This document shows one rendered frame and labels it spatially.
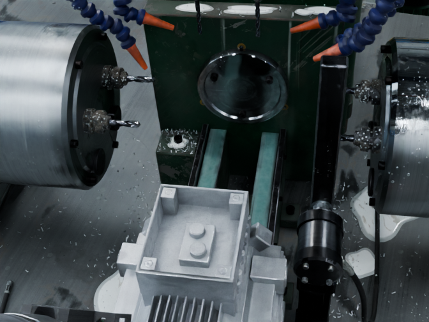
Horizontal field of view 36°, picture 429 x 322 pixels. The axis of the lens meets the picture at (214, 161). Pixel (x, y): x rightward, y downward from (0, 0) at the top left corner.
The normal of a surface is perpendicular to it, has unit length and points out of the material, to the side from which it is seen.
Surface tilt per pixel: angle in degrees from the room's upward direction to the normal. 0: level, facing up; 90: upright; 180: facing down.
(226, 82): 90
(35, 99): 43
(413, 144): 58
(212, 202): 90
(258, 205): 0
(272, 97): 90
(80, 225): 0
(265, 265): 0
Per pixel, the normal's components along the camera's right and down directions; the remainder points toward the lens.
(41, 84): -0.14, -0.15
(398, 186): -0.16, 0.65
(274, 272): -0.06, -0.69
